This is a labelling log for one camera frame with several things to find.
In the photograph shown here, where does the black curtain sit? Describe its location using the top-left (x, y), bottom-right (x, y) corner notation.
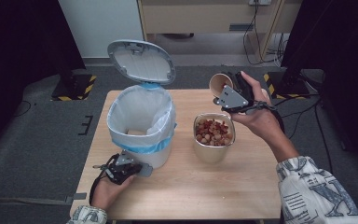
top-left (281, 0), bottom-right (358, 175)
top-left (0, 0), bottom-right (87, 158)

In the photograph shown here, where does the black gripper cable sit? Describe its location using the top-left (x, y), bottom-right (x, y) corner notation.
top-left (248, 100), bottom-right (286, 133)
top-left (89, 153), bottom-right (121, 205)

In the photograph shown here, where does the light wooden desk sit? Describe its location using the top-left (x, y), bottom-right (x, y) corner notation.
top-left (136, 0), bottom-right (304, 63)

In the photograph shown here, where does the thin black floor cable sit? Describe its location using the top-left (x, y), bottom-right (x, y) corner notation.
top-left (7, 100), bottom-right (33, 121)

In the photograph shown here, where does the white blue trash bag liner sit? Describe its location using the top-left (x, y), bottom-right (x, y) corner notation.
top-left (106, 83), bottom-right (177, 155)

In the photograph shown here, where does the short black floor cable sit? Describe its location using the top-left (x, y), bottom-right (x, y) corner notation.
top-left (274, 94), bottom-right (321, 144)

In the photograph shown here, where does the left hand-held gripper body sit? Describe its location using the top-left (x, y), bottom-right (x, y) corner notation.
top-left (92, 149), bottom-right (135, 186)

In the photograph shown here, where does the white grey pedal trash bin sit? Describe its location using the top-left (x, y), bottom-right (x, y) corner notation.
top-left (106, 39), bottom-right (177, 178)

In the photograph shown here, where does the white cabinet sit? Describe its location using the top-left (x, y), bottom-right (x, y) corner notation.
top-left (58, 0), bottom-right (147, 59)

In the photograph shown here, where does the grey tape strip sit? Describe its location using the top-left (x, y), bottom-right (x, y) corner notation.
top-left (64, 192), bottom-right (89, 205)

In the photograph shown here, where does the white power strip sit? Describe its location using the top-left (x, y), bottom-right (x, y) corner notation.
top-left (249, 0), bottom-right (273, 7)

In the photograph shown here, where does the pile of nuts and berries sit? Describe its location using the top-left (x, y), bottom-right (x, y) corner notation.
top-left (195, 118), bottom-right (234, 147)

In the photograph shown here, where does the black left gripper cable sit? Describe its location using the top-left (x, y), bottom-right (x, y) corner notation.
top-left (89, 153), bottom-right (121, 205)

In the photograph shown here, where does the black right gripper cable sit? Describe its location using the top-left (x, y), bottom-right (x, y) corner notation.
top-left (248, 100), bottom-right (286, 133)

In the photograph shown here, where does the black stand base striped tape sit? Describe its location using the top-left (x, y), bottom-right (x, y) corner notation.
top-left (50, 55), bottom-right (98, 102)
top-left (263, 66), bottom-right (312, 101)

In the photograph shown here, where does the person's left hand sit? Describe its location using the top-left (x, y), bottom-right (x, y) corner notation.
top-left (90, 175), bottom-right (137, 212)

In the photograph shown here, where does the steel bowl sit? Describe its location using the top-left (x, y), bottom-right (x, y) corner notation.
top-left (193, 112), bottom-right (237, 165)

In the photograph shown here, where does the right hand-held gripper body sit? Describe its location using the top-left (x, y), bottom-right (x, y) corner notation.
top-left (213, 72), bottom-right (255, 114)

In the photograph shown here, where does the black hanging cable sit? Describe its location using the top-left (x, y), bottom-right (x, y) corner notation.
top-left (242, 3), bottom-right (281, 66)

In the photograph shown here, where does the white cable bundle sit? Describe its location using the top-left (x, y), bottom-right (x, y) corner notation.
top-left (266, 32), bottom-right (291, 68)

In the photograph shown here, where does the person's right hand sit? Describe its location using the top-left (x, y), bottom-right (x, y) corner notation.
top-left (230, 70), bottom-right (289, 147)

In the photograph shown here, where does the long black floor cable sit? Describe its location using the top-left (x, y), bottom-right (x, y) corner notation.
top-left (314, 99), bottom-right (335, 175)

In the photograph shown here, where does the brown paper cup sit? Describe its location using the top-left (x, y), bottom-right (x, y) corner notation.
top-left (209, 73), bottom-right (235, 99)

